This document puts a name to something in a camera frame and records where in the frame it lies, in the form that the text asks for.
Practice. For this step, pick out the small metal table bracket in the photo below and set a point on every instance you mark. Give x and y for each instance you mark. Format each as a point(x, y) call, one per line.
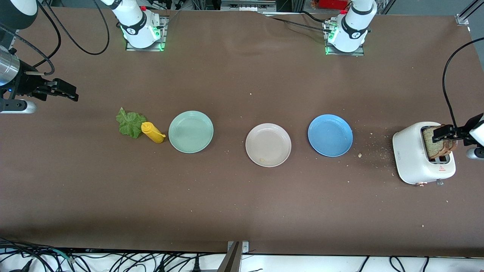
point(245, 247)

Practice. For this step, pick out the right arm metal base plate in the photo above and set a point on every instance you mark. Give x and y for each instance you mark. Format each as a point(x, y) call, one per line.
point(145, 48)

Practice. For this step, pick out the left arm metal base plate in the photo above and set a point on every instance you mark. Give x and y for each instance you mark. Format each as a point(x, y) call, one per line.
point(359, 53)

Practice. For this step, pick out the green lettuce leaf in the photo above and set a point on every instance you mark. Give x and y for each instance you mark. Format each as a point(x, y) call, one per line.
point(130, 122)

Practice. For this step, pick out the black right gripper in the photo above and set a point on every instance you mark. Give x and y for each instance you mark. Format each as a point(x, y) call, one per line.
point(27, 84)

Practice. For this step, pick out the white toaster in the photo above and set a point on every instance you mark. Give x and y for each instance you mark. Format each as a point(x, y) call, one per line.
point(410, 155)

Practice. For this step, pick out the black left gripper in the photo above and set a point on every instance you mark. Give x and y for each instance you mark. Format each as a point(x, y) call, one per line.
point(463, 132)

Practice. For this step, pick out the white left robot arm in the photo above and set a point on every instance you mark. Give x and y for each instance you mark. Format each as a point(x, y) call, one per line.
point(353, 30)

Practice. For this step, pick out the beige plate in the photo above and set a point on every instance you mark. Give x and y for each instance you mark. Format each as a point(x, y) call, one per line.
point(268, 143)

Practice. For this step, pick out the yellow mustard squeeze bottle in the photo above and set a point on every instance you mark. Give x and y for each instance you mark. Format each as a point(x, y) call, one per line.
point(152, 132)

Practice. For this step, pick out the blue plate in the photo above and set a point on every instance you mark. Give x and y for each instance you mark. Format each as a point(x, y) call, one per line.
point(330, 135)

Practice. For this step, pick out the dark metal bar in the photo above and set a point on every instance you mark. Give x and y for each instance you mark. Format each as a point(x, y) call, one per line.
point(230, 262)

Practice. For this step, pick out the brown bread slice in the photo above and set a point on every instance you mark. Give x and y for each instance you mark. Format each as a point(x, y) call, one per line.
point(429, 148)
point(453, 146)

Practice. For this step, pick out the pale green plate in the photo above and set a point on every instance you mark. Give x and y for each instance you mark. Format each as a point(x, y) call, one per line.
point(191, 132)

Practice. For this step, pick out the red box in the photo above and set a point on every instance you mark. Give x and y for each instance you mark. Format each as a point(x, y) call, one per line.
point(332, 3)

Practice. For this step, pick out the aluminium frame post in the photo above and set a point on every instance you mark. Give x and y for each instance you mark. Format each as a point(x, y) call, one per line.
point(467, 13)

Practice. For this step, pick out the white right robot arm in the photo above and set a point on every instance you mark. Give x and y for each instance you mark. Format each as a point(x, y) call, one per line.
point(136, 26)

